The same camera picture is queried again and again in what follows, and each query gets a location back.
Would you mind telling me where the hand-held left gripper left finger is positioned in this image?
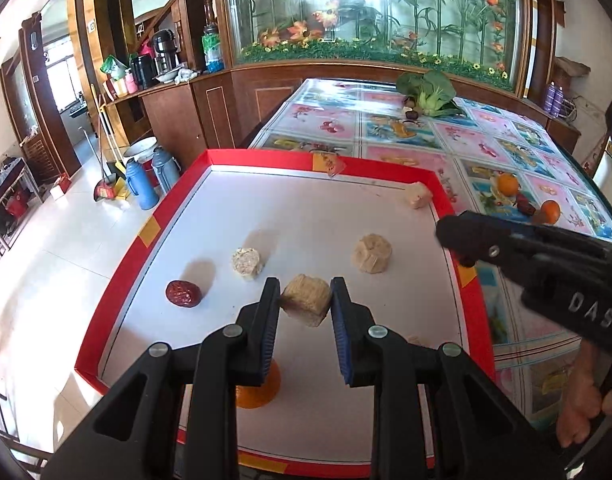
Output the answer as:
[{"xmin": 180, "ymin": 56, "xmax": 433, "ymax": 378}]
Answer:
[{"xmin": 40, "ymin": 277, "xmax": 281, "ymax": 480}]

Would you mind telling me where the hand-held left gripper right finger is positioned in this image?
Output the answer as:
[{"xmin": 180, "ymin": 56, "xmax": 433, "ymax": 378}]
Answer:
[{"xmin": 330, "ymin": 277, "xmax": 568, "ymax": 480}]

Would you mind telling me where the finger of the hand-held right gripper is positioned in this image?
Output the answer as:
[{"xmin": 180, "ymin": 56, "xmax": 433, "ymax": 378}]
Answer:
[
  {"xmin": 435, "ymin": 211, "xmax": 539, "ymax": 281},
  {"xmin": 506, "ymin": 223, "xmax": 612, "ymax": 263}
]

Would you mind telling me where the beige tofu chunk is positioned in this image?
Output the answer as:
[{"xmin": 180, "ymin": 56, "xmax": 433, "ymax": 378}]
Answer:
[{"xmin": 280, "ymin": 274, "xmax": 333, "ymax": 328}]

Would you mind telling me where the red tray with white bottom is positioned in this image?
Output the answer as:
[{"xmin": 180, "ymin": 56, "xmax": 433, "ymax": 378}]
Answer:
[{"xmin": 74, "ymin": 148, "xmax": 498, "ymax": 476}]

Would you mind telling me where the person's right hand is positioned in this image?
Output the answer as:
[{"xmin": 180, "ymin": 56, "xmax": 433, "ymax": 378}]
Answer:
[{"xmin": 556, "ymin": 342, "xmax": 612, "ymax": 450}]

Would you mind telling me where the wooden side cabinet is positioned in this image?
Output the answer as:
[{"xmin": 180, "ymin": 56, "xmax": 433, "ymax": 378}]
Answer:
[{"xmin": 546, "ymin": 56, "xmax": 593, "ymax": 153}]

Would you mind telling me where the green leafy vegetable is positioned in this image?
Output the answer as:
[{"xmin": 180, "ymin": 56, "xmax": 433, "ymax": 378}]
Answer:
[{"xmin": 396, "ymin": 70, "xmax": 464, "ymax": 117}]

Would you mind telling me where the blue thermos flask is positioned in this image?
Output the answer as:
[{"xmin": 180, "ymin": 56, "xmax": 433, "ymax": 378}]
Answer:
[
  {"xmin": 124, "ymin": 158, "xmax": 160, "ymax": 211},
  {"xmin": 152, "ymin": 147, "xmax": 181, "ymax": 188}
]

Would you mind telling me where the yellow broom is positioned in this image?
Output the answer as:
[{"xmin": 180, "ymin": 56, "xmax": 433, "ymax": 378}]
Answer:
[{"xmin": 96, "ymin": 105, "xmax": 132, "ymax": 203}]

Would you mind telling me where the red dustpan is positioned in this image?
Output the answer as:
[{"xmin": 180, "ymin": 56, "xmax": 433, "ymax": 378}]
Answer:
[{"xmin": 93, "ymin": 174, "xmax": 117, "ymax": 203}]

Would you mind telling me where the metal basin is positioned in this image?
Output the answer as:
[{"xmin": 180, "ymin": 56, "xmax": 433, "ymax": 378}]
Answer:
[{"xmin": 122, "ymin": 136, "xmax": 159, "ymax": 163}]

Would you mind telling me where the wooden partition cabinet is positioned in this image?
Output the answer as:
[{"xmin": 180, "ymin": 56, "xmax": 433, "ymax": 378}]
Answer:
[{"xmin": 106, "ymin": 57, "xmax": 582, "ymax": 171}]

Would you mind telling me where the glass panel with fake flowers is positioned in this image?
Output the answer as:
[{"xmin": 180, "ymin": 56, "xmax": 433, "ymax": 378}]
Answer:
[{"xmin": 221, "ymin": 0, "xmax": 532, "ymax": 92}]

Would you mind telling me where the green plastic bottle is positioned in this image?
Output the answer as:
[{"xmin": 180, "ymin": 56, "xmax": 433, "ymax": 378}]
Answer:
[{"xmin": 202, "ymin": 24, "xmax": 224, "ymax": 74}]

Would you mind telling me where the black kettle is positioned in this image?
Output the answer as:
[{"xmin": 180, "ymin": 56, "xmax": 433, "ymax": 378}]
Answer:
[{"xmin": 130, "ymin": 54, "xmax": 157, "ymax": 90}]

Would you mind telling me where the black side table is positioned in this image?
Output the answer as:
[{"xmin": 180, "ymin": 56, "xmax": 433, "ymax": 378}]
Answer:
[{"xmin": 0, "ymin": 156, "xmax": 39, "ymax": 261}]

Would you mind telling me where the black coffee pot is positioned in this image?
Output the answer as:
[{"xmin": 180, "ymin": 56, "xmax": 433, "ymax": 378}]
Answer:
[{"xmin": 152, "ymin": 29, "xmax": 181, "ymax": 76}]

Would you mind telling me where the green bag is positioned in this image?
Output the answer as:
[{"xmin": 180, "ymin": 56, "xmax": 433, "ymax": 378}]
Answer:
[{"xmin": 100, "ymin": 55, "xmax": 129, "ymax": 82}]

